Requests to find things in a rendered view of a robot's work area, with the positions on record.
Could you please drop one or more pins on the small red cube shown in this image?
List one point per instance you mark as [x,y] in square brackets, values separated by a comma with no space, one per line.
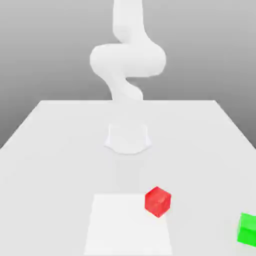
[157,202]

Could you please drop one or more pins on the small green cube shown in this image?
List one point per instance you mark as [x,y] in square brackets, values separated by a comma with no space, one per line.
[247,230]

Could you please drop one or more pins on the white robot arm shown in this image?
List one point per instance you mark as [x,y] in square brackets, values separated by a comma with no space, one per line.
[128,60]

